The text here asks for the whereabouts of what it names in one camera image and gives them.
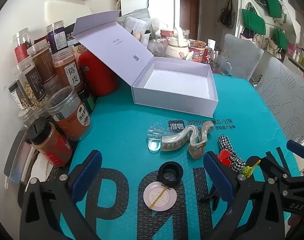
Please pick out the instant noodle cup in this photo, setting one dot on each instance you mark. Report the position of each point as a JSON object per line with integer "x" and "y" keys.
{"x": 198, "y": 52}

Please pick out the green tote bag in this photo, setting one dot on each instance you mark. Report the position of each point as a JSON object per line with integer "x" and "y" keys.
{"x": 273, "y": 5}
{"x": 253, "y": 21}
{"x": 281, "y": 38}

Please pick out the grey flat tin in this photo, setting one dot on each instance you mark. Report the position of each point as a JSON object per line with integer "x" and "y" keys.
{"x": 16, "y": 155}

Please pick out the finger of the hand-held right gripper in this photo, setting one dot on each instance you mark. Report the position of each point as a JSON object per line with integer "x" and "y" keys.
{"x": 298, "y": 148}
{"x": 272, "y": 165}

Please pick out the red drink can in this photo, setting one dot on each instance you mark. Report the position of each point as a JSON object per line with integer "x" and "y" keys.
{"x": 209, "y": 56}

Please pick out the black-lid spice shaker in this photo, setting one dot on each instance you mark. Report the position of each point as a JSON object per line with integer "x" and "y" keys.
{"x": 51, "y": 147}

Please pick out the clear jar reddish-brown powder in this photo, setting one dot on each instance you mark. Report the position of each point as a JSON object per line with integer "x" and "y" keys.
{"x": 72, "y": 120}

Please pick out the red canister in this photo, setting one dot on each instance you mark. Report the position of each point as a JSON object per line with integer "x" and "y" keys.
{"x": 97, "y": 75}

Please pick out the clear hair clip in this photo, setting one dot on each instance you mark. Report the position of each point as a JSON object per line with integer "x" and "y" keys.
{"x": 154, "y": 140}

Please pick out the small green jar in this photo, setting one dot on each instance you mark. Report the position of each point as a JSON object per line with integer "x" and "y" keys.
{"x": 88, "y": 103}

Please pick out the pearl wavy hair claw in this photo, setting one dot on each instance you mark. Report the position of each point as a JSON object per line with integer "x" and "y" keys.
{"x": 174, "y": 141}

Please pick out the white fridge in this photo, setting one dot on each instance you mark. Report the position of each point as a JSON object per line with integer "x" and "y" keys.
{"x": 162, "y": 7}

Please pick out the glass mug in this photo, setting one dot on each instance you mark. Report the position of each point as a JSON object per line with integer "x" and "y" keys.
{"x": 220, "y": 65}

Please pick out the pink cup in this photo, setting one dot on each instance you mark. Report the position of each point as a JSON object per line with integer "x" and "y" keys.
{"x": 167, "y": 33}

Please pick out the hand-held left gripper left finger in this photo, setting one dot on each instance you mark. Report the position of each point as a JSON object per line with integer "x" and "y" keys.
{"x": 88, "y": 171}

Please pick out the clear jar brown granules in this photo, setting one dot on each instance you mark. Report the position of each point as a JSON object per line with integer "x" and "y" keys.
{"x": 43, "y": 62}

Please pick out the cream teapot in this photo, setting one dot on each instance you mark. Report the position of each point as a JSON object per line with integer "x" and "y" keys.
{"x": 177, "y": 47}

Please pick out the checkered scrunchie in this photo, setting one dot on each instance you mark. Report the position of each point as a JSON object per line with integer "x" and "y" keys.
{"x": 235, "y": 161}

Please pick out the thin yellow rubber band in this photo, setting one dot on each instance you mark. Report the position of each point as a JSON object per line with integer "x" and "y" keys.
{"x": 159, "y": 198}

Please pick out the brown door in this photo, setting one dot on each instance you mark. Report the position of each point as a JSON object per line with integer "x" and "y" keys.
{"x": 185, "y": 7}

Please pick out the clear jar beans dark label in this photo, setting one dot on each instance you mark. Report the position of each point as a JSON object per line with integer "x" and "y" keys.
{"x": 29, "y": 80}

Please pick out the grey leaf-pattern chair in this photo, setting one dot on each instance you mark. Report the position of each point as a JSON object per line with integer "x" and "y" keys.
{"x": 284, "y": 97}
{"x": 242, "y": 55}

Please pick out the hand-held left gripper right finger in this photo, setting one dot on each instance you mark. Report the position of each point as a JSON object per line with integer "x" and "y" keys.
{"x": 218, "y": 177}

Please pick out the yellow-green hairpin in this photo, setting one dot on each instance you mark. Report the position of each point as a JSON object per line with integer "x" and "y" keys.
{"x": 246, "y": 171}

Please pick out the white plush toy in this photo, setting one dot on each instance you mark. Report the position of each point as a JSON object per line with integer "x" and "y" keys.
{"x": 189, "y": 55}

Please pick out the dark hanging bag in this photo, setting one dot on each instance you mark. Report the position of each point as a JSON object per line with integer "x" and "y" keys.
{"x": 225, "y": 13}

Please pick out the white gift box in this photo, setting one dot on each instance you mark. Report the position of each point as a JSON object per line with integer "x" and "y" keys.
{"x": 167, "y": 100}

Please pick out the red flower hair clip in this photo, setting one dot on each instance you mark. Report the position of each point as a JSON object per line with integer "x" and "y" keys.
{"x": 224, "y": 156}

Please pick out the clear jar white label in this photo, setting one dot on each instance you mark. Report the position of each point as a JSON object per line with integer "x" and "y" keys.
{"x": 67, "y": 65}

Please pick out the clear jar purple label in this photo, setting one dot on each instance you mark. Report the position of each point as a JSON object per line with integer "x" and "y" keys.
{"x": 57, "y": 37}

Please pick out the clear jar red label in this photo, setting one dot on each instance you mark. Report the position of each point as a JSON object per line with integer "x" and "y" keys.
{"x": 21, "y": 47}

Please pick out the printed paper packet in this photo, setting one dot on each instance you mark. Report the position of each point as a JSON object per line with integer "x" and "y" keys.
{"x": 137, "y": 25}

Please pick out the teal bubble mailer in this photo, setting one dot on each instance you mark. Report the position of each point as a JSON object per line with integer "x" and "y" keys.
{"x": 132, "y": 135}

